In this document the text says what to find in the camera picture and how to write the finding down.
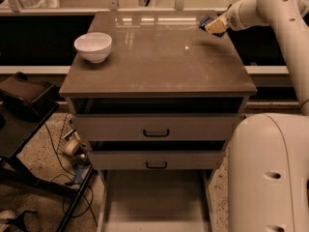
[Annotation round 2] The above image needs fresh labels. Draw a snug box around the dark blue rxbar wrapper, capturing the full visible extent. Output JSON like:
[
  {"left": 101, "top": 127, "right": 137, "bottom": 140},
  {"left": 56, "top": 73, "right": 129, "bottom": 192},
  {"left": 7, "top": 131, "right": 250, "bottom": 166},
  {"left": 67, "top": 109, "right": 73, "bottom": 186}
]
[{"left": 199, "top": 15, "right": 224, "bottom": 38}]

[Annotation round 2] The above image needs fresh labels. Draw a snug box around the dark box on table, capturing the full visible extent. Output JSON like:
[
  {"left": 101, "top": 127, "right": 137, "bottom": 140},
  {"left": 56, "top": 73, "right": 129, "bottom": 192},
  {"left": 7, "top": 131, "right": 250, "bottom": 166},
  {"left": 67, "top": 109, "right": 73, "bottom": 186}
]
[{"left": 0, "top": 72, "right": 57, "bottom": 121}]

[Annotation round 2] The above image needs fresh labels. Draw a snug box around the wire mesh basket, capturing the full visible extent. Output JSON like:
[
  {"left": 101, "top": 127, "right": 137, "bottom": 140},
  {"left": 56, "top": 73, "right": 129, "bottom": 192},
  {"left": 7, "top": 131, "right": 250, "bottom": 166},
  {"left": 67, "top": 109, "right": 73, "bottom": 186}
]
[{"left": 57, "top": 114, "right": 88, "bottom": 164}]

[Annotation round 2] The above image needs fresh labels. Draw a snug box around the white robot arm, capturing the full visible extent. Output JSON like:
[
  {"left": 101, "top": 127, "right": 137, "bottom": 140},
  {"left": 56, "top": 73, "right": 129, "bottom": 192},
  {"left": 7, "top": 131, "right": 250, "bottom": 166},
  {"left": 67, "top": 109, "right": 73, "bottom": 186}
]
[{"left": 203, "top": 0, "right": 309, "bottom": 232}]

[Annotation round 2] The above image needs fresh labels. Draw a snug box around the grey drawer cabinet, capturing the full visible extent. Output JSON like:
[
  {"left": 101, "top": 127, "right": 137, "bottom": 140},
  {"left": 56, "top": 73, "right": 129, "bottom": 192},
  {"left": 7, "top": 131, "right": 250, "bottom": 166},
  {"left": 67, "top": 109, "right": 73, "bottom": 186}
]
[{"left": 60, "top": 11, "right": 256, "bottom": 232}]

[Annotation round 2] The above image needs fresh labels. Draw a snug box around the tape roll on floor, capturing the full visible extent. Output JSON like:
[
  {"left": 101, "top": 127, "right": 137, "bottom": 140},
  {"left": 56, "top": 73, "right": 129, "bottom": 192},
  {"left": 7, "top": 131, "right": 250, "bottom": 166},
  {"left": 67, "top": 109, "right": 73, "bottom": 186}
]
[{"left": 63, "top": 137, "right": 80, "bottom": 157}]

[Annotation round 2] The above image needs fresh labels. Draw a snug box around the black floor cable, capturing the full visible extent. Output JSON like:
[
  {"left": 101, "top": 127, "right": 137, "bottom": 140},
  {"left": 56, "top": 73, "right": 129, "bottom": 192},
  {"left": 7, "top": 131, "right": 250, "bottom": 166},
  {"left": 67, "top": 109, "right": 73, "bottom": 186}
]
[{"left": 43, "top": 123, "right": 98, "bottom": 227}]

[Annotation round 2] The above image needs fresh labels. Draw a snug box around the white ceramic bowl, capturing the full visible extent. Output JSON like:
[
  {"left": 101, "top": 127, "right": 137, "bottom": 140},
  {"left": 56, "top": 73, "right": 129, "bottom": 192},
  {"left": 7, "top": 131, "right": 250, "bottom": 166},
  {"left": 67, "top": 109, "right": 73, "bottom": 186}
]
[{"left": 74, "top": 32, "right": 112, "bottom": 63}]

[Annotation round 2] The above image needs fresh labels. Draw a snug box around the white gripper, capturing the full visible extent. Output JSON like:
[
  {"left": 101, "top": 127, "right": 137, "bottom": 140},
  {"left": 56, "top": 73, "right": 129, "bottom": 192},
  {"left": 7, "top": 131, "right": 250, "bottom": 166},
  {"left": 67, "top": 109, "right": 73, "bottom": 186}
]
[{"left": 205, "top": 4, "right": 244, "bottom": 35}]

